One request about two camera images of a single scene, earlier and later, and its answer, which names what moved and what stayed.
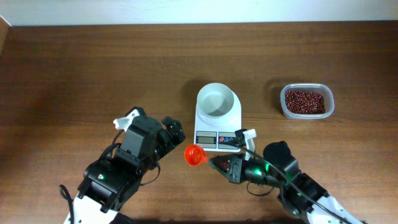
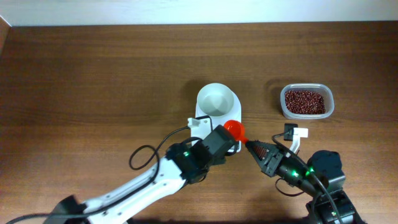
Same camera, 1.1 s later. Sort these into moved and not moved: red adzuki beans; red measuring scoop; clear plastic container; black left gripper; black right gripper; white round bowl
Moved: black left gripper; red measuring scoop; black right gripper
Not moved: white round bowl; red adzuki beans; clear plastic container
